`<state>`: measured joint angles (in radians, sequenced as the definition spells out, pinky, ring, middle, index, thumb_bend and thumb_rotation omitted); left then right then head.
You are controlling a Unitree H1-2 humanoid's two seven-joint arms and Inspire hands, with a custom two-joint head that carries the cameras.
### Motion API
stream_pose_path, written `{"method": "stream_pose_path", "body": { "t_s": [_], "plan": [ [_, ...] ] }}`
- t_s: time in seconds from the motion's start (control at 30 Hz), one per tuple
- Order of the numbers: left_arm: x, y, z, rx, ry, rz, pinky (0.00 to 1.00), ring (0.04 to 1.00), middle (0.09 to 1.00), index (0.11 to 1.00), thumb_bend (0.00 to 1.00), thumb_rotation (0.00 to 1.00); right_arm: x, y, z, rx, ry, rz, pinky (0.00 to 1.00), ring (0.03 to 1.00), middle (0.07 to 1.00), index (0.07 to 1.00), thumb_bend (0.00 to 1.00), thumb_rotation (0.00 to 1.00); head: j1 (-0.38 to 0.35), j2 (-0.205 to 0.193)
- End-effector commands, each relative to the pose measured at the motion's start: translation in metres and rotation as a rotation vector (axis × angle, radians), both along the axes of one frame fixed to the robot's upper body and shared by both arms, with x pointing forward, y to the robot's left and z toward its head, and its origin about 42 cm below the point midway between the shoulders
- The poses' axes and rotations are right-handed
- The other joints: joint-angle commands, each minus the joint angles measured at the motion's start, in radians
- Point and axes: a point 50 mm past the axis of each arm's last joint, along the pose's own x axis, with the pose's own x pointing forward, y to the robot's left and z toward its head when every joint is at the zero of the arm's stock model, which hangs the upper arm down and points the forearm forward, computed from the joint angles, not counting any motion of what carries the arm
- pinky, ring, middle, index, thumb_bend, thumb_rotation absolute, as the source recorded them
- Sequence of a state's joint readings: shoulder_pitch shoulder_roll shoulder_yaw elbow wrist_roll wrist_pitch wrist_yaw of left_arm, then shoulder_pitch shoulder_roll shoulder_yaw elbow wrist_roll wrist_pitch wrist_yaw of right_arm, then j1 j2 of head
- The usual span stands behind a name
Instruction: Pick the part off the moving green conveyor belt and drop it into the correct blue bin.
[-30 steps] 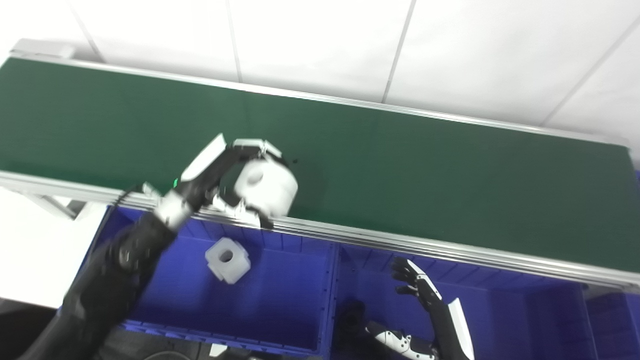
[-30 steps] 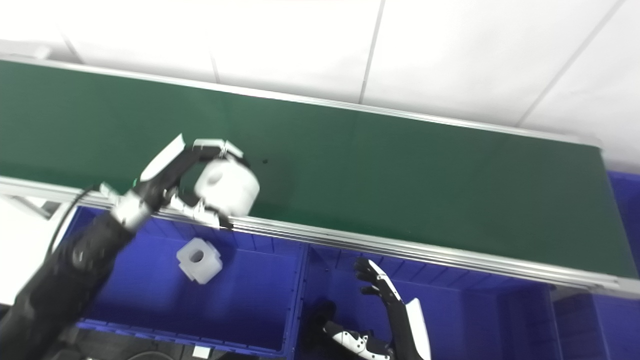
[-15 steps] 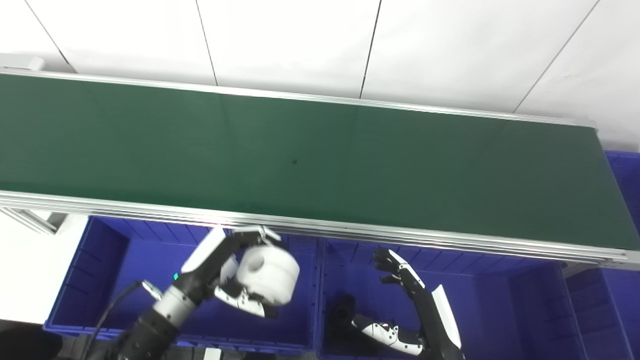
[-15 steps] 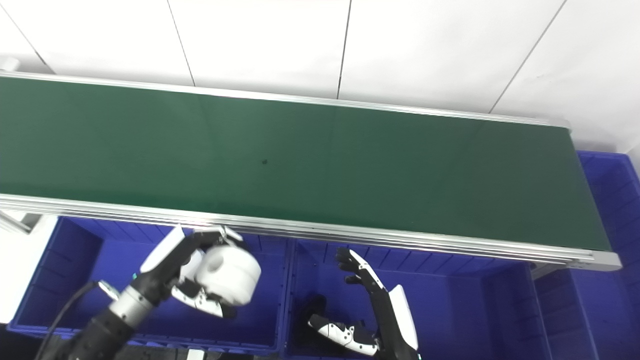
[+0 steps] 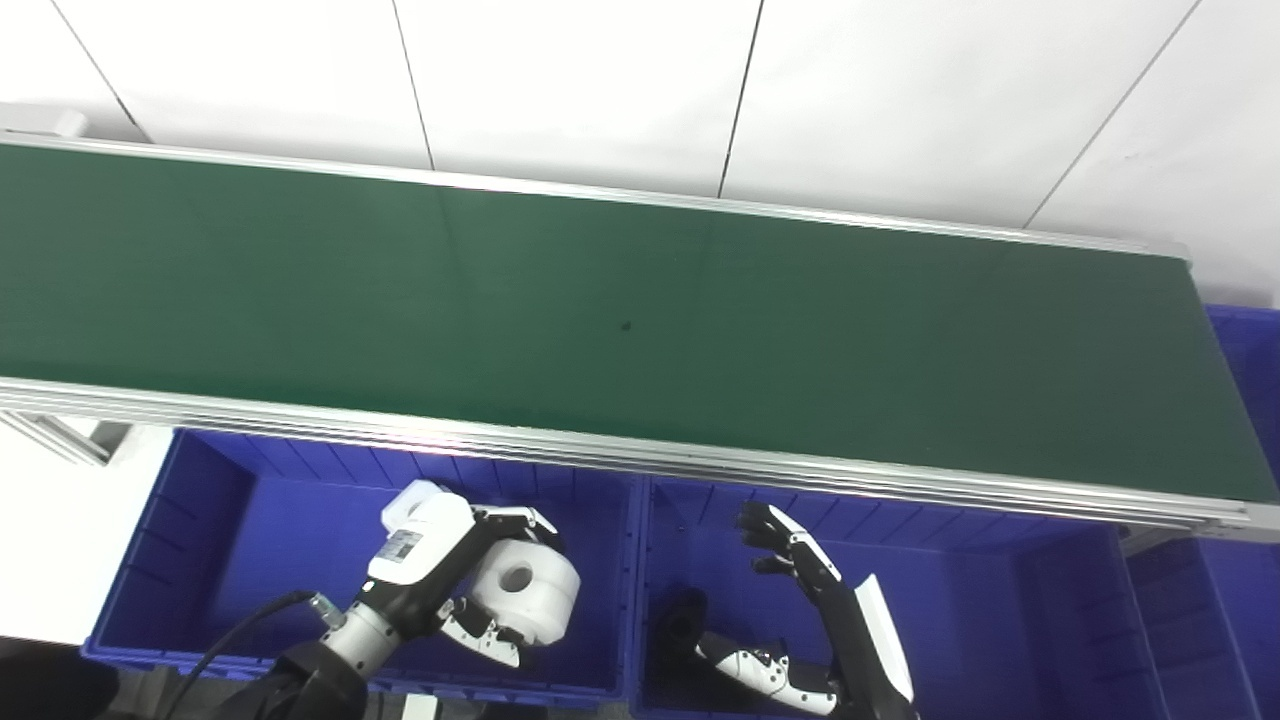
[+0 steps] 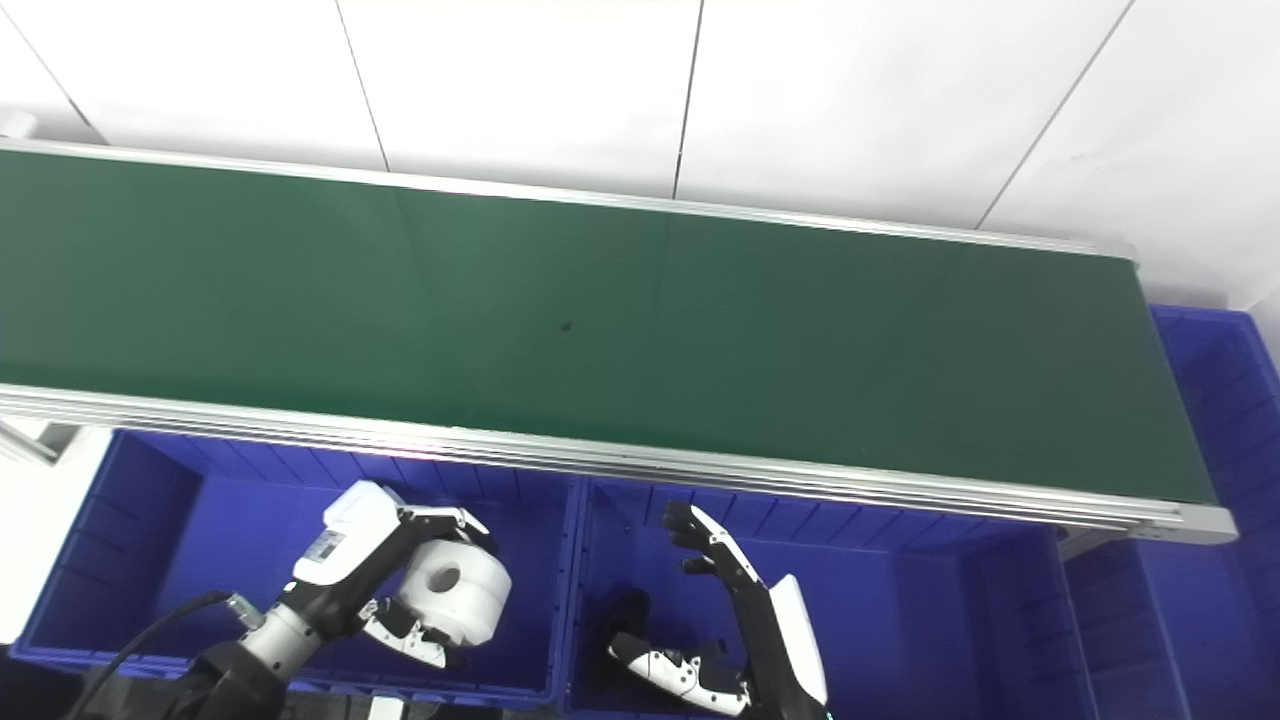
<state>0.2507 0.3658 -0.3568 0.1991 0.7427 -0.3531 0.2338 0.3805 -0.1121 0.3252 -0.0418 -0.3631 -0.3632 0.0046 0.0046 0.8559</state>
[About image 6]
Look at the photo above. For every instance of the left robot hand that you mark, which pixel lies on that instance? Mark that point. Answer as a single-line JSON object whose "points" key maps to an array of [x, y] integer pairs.
{"points": [[350, 540]]}

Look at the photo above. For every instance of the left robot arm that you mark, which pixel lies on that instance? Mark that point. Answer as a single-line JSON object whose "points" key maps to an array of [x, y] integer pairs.
{"points": [[235, 675]]}

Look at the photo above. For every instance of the white round plastic part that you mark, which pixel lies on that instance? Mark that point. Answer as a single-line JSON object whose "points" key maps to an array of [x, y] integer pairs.
{"points": [[465, 595]]}

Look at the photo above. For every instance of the aluminium conveyor leg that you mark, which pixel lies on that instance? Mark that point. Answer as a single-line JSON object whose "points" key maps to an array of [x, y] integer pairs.
{"points": [[35, 442]]}

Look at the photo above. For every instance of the blue plastic bin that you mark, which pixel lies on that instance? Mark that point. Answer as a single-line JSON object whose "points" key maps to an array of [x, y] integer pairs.
{"points": [[1200, 620], [900, 620], [240, 540]]}

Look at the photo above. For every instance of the green conveyor belt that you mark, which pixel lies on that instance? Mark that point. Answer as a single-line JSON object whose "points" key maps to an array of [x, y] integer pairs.
{"points": [[650, 465], [620, 320]]}

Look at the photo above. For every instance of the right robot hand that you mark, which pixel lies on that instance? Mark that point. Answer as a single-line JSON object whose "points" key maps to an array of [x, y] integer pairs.
{"points": [[775, 640]]}

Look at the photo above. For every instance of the small white block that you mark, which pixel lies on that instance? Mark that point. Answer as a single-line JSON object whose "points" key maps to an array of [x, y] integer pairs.
{"points": [[386, 708]]}

